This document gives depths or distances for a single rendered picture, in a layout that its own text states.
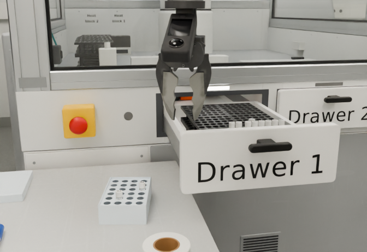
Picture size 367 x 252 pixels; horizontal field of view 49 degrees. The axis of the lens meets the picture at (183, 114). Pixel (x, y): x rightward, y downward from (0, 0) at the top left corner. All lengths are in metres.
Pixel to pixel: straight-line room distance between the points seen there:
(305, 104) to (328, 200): 0.31
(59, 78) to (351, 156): 0.81
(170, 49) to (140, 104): 0.38
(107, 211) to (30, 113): 0.37
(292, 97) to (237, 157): 0.41
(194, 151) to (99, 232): 0.21
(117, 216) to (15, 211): 0.21
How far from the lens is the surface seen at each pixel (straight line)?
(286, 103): 1.08
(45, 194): 0.89
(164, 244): 0.63
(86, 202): 0.84
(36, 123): 1.02
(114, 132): 1.01
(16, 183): 0.92
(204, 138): 0.68
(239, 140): 0.70
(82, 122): 0.93
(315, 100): 1.11
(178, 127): 0.83
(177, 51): 0.63
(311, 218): 1.26
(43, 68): 0.99
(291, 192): 1.19
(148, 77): 0.99
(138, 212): 0.73
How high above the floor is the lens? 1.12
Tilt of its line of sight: 14 degrees down
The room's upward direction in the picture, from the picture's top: straight up
